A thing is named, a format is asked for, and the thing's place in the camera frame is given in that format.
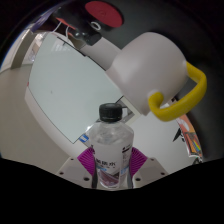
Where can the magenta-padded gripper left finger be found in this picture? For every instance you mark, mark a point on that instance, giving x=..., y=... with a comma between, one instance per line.
x=75, y=171

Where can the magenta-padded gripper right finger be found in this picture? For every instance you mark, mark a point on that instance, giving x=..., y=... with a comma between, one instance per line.
x=151, y=171

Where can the clear black-capped water bottle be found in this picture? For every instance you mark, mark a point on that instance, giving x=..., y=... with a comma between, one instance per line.
x=111, y=150

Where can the black bag with white print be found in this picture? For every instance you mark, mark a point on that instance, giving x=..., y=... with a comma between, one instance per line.
x=177, y=135

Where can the black and red tool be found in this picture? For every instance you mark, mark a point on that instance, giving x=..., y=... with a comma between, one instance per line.
x=81, y=31

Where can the flat round red coaster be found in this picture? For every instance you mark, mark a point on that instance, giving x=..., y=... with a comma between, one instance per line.
x=103, y=12

